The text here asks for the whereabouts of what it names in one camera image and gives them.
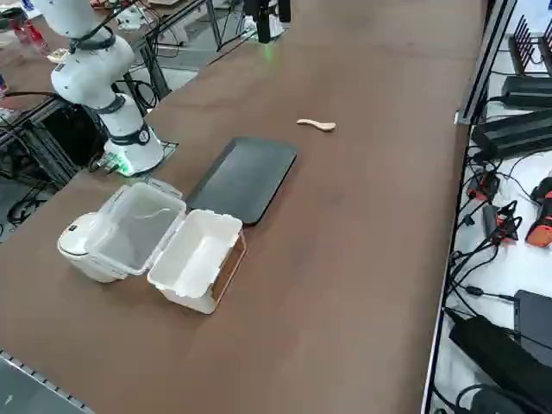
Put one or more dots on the clear plastic container lid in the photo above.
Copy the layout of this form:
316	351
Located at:
129	233

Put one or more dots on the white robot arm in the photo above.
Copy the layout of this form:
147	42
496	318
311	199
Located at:
90	73
277	29

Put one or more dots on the white plastic container box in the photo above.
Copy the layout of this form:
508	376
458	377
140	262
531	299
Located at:
190	263

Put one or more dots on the small wooden spoon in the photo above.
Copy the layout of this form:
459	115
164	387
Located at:
321	126

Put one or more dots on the black rectangular tray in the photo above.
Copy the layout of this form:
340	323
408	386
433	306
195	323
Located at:
246	181

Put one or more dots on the small food packet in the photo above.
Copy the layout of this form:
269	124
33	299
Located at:
57	55

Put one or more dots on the red bottle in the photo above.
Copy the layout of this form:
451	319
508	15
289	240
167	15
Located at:
34	36
18	30

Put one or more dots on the black pegged rack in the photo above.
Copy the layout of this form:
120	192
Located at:
532	47

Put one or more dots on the black power brick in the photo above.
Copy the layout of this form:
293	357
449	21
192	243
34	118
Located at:
528	91

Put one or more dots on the ribbed dark power supply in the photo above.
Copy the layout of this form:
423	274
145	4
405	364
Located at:
513	131

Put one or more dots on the orange black tool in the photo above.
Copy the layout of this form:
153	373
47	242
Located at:
485	185

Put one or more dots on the white round lidded bin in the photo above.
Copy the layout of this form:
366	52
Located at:
75	246

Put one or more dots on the small black adapter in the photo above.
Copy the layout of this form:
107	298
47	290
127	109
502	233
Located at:
489	220

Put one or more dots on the orange black clamp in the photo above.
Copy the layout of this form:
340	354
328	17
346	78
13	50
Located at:
509	226

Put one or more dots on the orange black drill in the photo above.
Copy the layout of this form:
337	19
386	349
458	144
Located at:
542	215

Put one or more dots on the flat black box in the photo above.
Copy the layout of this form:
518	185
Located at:
535	319

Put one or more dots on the long black bag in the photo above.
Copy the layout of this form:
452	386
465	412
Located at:
496	349

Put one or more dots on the aluminium frame post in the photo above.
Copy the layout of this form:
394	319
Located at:
487	56

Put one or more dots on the black equipment frame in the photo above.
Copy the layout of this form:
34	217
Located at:
69	133

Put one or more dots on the aluminium edge rail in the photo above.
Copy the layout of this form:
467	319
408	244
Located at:
39	379

